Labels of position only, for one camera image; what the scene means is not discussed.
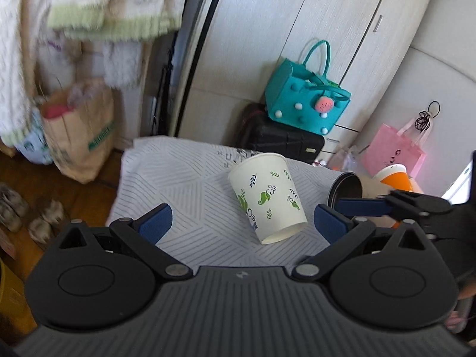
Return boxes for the white paper cup green leaves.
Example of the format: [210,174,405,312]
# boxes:
[228,153,308,245]

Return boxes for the orange white cup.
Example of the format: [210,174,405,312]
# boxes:
[372,163,415,230]

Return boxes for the brown cylindrical cup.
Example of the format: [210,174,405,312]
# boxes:
[327,171,392,213]

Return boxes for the pink paper gift bag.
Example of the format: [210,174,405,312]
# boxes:
[361,118,433,177]

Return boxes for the white patterned tablecloth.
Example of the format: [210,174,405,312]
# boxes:
[108,137,341,269]

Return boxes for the teal felt handbag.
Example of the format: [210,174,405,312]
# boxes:
[265,40,351,135]

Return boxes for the brown paper shopping bag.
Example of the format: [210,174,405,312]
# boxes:
[40,77,115,184]

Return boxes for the black suitcase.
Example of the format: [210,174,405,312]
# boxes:
[234,103,325,165]

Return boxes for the black clothes rack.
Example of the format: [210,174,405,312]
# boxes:
[140,0,220,136]

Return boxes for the grey three-door wardrobe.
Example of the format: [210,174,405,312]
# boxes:
[175,0,430,159]

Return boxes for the white fluffy robe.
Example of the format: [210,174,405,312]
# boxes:
[0,0,145,148]

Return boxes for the white green fluffy pajama top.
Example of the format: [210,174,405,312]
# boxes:
[47,0,186,42]

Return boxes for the black cord on hook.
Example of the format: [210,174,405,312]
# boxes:
[414,100,441,135]

